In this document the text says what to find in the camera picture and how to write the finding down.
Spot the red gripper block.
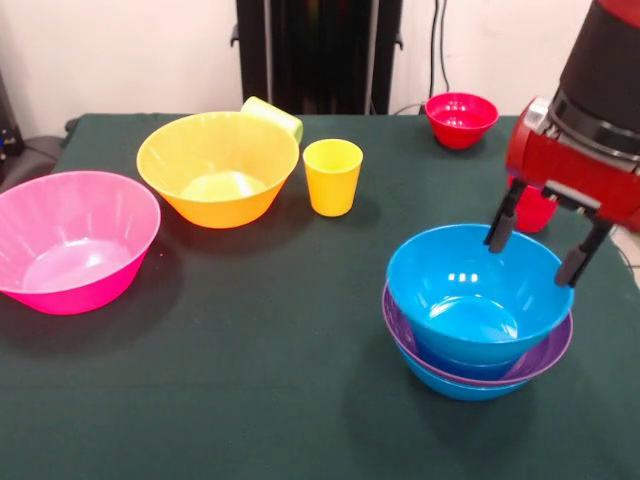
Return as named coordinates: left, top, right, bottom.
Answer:
left=482, top=96, right=640, bottom=289

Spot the blue plastic bowl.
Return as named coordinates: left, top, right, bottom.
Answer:
left=397, top=348, right=536, bottom=403
left=385, top=223, right=576, bottom=354

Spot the purple plastic bowl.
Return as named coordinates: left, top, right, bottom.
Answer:
left=381, top=281, right=574, bottom=387

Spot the small teal blue bowl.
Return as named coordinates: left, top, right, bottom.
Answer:
left=412, top=337, right=527, bottom=382

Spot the green plastic cup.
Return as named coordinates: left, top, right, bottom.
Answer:
left=240, top=95, right=305, bottom=145

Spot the large orange plastic bowl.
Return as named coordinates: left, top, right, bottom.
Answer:
left=136, top=111, right=301, bottom=230

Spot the black computer tower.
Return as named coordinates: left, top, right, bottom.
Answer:
left=0, top=69, right=26, bottom=162

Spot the red plastic cup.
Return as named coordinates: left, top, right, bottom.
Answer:
left=506, top=174, right=559, bottom=234

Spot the small red plastic bowl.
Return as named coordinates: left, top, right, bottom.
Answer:
left=424, top=91, right=500, bottom=150

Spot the yellow plastic cup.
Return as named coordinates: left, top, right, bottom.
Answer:
left=302, top=138, right=364, bottom=218

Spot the dark green tablecloth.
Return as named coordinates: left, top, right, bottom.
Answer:
left=0, top=112, right=640, bottom=480

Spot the large pink plastic bowl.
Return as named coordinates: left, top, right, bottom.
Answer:
left=0, top=170, right=162, bottom=316

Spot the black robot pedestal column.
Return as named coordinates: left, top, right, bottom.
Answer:
left=229, top=0, right=404, bottom=117

